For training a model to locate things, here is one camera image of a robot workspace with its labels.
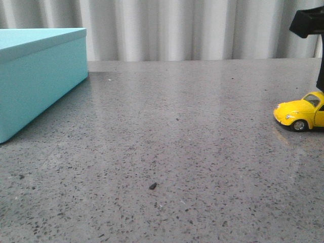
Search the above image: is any grey pleated curtain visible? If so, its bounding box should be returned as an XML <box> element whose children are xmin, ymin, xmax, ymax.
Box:
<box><xmin>1</xmin><ymin>1</ymin><xmax>323</xmax><ymax>61</ymax></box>

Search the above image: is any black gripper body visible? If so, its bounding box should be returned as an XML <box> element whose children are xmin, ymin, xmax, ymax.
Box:
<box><xmin>289</xmin><ymin>7</ymin><xmax>323</xmax><ymax>38</ymax></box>

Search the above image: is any yellow beetle toy car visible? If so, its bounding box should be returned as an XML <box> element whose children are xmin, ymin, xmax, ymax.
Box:
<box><xmin>273</xmin><ymin>91</ymin><xmax>323</xmax><ymax>132</ymax></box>

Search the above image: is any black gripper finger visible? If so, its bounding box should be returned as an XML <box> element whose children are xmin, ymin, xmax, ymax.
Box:
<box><xmin>316</xmin><ymin>49</ymin><xmax>324</xmax><ymax>92</ymax></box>

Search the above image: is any small black debris piece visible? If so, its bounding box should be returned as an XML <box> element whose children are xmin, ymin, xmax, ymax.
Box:
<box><xmin>149</xmin><ymin>182</ymin><xmax>157</xmax><ymax>190</ymax></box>

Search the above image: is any light blue storage box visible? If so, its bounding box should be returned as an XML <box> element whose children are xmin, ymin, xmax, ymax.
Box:
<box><xmin>1</xmin><ymin>28</ymin><xmax>88</xmax><ymax>143</ymax></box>

